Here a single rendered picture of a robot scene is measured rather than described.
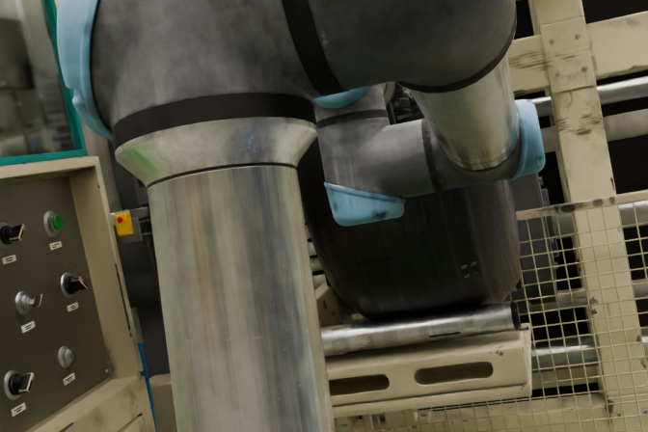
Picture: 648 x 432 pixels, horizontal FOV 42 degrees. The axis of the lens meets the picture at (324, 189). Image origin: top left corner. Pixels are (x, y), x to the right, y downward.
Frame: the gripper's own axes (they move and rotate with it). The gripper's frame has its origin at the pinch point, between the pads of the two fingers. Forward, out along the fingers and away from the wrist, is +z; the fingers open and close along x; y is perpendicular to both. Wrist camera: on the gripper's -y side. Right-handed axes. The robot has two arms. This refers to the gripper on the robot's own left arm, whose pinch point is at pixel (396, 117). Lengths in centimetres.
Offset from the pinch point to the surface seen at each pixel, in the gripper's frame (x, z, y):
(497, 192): -11.1, 7.3, -12.5
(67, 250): 56, 4, -10
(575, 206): -23, 63, -18
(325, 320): 24.1, 31.7, -29.8
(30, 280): 56, -7, -14
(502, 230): -10.8, 9.6, -18.1
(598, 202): -27, 63, -18
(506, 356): -7.9, 13.6, -36.8
